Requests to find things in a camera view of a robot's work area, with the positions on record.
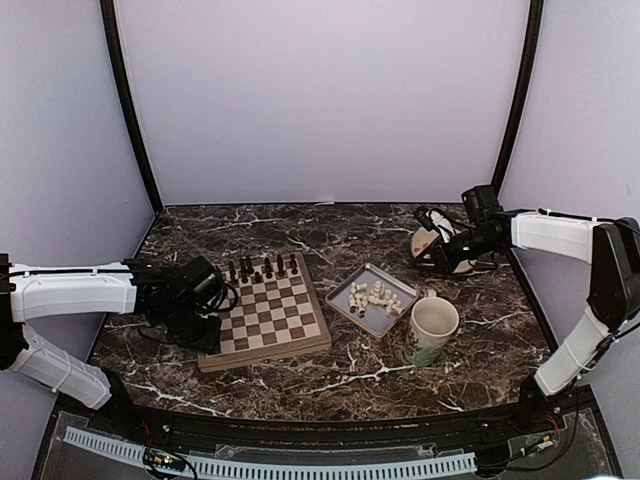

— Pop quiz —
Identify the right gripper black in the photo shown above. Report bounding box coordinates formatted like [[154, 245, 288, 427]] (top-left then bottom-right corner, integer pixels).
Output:
[[412, 226, 500, 275]]

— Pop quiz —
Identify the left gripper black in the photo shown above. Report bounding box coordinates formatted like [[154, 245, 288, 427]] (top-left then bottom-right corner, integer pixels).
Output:
[[163, 301, 222, 354]]

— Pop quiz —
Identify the white chess piece tall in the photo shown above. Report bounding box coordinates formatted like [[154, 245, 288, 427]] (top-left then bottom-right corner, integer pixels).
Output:
[[370, 281, 384, 298]]

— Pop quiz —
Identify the white chess piece pair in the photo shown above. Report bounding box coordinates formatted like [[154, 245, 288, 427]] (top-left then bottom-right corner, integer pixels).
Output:
[[386, 295, 403, 315]]

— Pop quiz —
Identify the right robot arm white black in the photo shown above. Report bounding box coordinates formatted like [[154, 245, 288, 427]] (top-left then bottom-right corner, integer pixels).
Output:
[[414, 207, 639, 398]]

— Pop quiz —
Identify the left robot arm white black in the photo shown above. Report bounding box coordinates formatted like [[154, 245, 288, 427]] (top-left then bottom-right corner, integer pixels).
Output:
[[1, 255, 237, 436]]

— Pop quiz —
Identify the wooden chess board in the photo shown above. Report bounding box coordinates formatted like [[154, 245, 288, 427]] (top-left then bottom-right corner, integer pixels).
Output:
[[198, 252, 332, 373]]

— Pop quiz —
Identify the beige decorated ceramic plate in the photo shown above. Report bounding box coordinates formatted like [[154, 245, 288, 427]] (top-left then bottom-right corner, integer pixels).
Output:
[[410, 227, 476, 275]]

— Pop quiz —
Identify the ceramic mug shell print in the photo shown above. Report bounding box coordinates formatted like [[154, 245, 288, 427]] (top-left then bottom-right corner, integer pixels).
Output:
[[403, 290, 460, 367]]

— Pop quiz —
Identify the metal tray wood rim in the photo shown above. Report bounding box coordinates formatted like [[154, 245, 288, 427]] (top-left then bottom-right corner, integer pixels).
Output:
[[326, 263, 419, 338]]

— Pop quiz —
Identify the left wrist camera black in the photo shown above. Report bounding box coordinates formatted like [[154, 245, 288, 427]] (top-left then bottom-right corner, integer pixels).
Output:
[[179, 256, 220, 303]]

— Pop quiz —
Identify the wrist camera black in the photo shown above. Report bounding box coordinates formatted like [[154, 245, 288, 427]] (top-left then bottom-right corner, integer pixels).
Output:
[[179, 256, 220, 303], [461, 185, 502, 224]]

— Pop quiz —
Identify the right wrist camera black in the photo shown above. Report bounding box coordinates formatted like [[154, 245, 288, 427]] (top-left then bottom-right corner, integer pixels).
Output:
[[461, 185, 502, 224]]

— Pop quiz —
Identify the white slotted cable duct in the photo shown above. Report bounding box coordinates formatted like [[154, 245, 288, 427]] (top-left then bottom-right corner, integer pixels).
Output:
[[63, 427, 477, 479]]

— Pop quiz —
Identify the black front rail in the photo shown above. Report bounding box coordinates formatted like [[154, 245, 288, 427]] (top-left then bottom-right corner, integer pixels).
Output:
[[49, 384, 596, 451]]

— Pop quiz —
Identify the right black frame post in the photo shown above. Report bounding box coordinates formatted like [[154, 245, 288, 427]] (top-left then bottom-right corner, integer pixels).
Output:
[[483, 0, 545, 211]]

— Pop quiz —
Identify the black frame post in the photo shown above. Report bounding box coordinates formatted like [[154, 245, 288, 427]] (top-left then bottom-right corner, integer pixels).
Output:
[[99, 0, 164, 215], [483, 0, 545, 211]]

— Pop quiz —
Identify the left black frame post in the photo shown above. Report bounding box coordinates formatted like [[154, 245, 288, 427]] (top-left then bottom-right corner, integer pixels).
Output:
[[99, 0, 164, 215]]

